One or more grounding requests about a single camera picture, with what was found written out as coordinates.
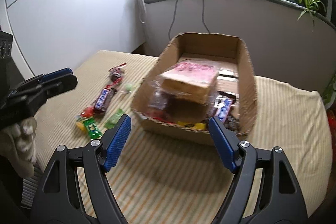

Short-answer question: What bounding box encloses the green snack bag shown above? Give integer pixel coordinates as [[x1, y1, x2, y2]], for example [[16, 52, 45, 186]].
[[322, 77, 336, 109]]

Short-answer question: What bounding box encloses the green yellow candy packet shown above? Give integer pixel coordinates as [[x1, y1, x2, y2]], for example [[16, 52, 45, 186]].
[[76, 115, 90, 131]]

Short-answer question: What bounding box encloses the person's left hand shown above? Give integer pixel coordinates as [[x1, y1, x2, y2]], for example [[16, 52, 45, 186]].
[[0, 118, 37, 178]]

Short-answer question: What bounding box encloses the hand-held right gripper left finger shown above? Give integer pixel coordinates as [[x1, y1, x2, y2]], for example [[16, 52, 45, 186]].
[[34, 114, 132, 224]]

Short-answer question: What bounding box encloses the dark green candy packet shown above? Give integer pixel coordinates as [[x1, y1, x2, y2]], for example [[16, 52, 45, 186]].
[[83, 118, 102, 139]]

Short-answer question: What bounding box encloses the small pale green candy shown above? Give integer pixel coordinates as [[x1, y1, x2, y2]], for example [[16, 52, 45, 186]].
[[122, 82, 137, 94]]

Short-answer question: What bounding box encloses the sliced bread packet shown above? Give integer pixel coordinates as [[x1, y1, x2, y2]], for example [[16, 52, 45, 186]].
[[146, 60, 219, 106]]

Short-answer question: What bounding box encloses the striped beige cloth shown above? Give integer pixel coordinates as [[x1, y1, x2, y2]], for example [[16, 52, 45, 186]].
[[22, 49, 332, 224]]

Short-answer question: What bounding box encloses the cardboard box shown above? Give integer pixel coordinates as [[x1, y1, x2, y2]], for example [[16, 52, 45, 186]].
[[130, 32, 258, 146]]

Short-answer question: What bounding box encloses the light green candy packet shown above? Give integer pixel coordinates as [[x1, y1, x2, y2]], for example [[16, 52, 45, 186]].
[[104, 108, 124, 129]]

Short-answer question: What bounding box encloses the red-edged clear date packet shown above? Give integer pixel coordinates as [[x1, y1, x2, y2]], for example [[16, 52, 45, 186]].
[[109, 63, 127, 84]]

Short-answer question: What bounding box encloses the red candy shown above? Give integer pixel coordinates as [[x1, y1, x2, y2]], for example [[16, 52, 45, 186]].
[[80, 106, 95, 117]]

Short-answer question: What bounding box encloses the black cable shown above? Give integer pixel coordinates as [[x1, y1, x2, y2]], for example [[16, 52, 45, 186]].
[[202, 0, 218, 33], [167, 0, 185, 42]]

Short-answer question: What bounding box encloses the white wardrobe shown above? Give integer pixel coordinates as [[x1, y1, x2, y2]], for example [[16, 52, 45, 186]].
[[0, 0, 147, 77]]

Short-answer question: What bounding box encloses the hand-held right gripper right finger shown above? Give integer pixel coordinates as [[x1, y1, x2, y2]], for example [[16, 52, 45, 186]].
[[208, 116, 307, 224]]

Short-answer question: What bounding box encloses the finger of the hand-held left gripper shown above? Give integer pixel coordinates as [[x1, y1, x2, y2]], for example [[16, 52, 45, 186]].
[[39, 74, 78, 106], [41, 68, 73, 83]]

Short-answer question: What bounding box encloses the blue label chocolate bar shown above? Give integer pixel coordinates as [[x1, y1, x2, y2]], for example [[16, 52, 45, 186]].
[[91, 88, 117, 115], [214, 95, 235, 122]]

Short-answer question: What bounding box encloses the red box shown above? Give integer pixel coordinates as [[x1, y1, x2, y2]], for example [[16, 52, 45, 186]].
[[327, 110, 336, 135]]

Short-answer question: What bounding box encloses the purple cake clear packet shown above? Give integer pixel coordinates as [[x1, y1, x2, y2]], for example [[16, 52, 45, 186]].
[[147, 90, 181, 122]]

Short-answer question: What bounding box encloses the yellow candy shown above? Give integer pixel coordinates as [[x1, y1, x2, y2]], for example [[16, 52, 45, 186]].
[[175, 120, 208, 130]]

